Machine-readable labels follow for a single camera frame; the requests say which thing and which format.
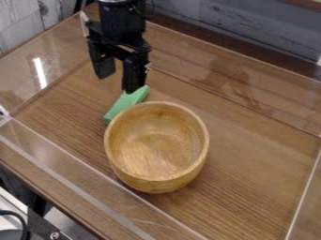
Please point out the brown wooden bowl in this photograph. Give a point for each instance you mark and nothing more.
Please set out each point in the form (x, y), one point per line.
(156, 144)

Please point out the green rectangular block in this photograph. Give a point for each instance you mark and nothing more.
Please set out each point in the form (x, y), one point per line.
(125, 101)

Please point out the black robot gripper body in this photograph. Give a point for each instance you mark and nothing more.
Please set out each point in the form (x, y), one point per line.
(120, 27)

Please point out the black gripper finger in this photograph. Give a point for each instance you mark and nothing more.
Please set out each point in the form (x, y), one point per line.
(133, 73)
(101, 60)

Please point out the clear acrylic tray enclosure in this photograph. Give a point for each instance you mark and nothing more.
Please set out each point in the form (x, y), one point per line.
(218, 164)

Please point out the black metal table frame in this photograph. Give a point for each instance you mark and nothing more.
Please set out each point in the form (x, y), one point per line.
(46, 223)

